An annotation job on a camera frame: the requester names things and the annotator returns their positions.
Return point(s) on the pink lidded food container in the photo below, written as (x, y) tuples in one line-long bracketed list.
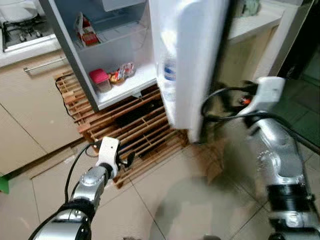
[(99, 76)]

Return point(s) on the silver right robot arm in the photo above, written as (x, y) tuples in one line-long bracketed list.
[(280, 150)]

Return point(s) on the grey mini fridge body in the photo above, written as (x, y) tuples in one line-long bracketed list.
[(135, 85)]

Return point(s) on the wooden wine rack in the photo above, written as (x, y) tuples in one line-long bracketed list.
[(145, 130)]

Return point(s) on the glass sliding door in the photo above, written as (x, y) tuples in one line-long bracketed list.
[(300, 105)]

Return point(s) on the white side counter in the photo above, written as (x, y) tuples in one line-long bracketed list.
[(255, 22)]

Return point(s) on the colourful snack packet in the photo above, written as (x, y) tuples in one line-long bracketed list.
[(122, 74)]

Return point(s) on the clear glass jar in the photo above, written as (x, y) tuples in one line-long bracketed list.
[(252, 7)]

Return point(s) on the white kitchen counter cabinet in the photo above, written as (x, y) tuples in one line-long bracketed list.
[(30, 110)]

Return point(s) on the green cutting board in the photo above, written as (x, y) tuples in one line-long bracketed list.
[(4, 185)]

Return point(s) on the red food carton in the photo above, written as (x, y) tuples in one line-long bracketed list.
[(87, 36)]

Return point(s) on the steel gas stove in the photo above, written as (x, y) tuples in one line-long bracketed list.
[(20, 32)]

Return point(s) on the white cooking pot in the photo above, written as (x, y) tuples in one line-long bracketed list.
[(15, 12)]

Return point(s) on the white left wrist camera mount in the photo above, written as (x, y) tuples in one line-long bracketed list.
[(107, 150)]

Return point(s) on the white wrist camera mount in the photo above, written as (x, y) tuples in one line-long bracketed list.
[(107, 150), (267, 92)]

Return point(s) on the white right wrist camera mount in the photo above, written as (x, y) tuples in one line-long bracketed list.
[(267, 92)]

